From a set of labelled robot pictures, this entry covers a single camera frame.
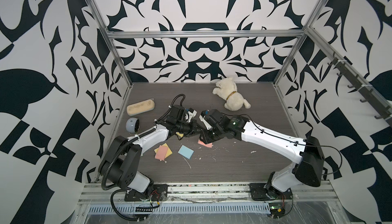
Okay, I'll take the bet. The pink memo pad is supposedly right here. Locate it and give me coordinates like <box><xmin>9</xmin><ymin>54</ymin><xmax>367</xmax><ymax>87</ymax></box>
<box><xmin>198</xmin><ymin>140</ymin><xmax>213</xmax><ymax>148</ymax></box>

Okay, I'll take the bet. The blue memo pad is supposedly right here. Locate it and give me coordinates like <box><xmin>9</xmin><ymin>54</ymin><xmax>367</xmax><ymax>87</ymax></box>
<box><xmin>178</xmin><ymin>145</ymin><xmax>194</xmax><ymax>159</ymax></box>

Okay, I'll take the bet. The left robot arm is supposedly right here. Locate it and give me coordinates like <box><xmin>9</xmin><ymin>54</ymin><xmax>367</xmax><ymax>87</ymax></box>
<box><xmin>98</xmin><ymin>105</ymin><xmax>202</xmax><ymax>197</ymax></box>

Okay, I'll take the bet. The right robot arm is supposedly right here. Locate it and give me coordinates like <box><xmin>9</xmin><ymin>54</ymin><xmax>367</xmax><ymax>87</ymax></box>
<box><xmin>200</xmin><ymin>109</ymin><xmax>325</xmax><ymax>193</ymax></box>

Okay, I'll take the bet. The white plush dog toy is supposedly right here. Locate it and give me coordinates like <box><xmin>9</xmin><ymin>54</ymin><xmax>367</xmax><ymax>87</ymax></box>
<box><xmin>212</xmin><ymin>77</ymin><xmax>251</xmax><ymax>111</ymax></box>

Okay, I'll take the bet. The grey round speaker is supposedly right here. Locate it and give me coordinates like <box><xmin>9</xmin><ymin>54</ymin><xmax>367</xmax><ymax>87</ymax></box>
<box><xmin>126</xmin><ymin>117</ymin><xmax>140</xmax><ymax>134</ymax></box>

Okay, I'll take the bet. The small circuit board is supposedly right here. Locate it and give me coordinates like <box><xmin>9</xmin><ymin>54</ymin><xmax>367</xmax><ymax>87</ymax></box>
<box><xmin>268</xmin><ymin>203</ymin><xmax>285</xmax><ymax>220</ymax></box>

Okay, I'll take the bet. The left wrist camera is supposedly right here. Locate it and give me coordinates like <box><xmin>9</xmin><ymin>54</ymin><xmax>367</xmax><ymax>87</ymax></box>
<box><xmin>185</xmin><ymin>108</ymin><xmax>197</xmax><ymax>123</ymax></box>

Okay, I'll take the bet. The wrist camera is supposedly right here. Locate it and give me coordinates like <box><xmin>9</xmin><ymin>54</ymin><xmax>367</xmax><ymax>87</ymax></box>
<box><xmin>185</xmin><ymin>108</ymin><xmax>197</xmax><ymax>123</ymax></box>
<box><xmin>199</xmin><ymin>110</ymin><xmax>212</xmax><ymax>130</ymax></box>

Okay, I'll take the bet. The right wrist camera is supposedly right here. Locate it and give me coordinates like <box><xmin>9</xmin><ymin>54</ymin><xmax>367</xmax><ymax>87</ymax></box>
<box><xmin>199</xmin><ymin>110</ymin><xmax>212</xmax><ymax>130</ymax></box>

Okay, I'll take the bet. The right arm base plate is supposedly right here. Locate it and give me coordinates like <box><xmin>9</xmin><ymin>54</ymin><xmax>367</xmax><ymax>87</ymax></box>
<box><xmin>249</xmin><ymin>183</ymin><xmax>293</xmax><ymax>201</ymax></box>

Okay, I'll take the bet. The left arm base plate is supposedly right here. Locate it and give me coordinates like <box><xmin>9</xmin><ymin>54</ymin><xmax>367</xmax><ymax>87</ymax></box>
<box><xmin>125</xmin><ymin>184</ymin><xmax>168</xmax><ymax>202</ymax></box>

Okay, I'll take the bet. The black corrugated cable hose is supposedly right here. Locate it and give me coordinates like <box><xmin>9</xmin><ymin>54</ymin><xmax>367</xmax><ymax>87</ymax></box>
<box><xmin>100</xmin><ymin>93</ymin><xmax>186</xmax><ymax>222</ymax></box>

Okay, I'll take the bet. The black wall hook rack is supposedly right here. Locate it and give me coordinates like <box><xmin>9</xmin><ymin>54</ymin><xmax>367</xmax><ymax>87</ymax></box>
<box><xmin>328</xmin><ymin>51</ymin><xmax>392</xmax><ymax>127</ymax></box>

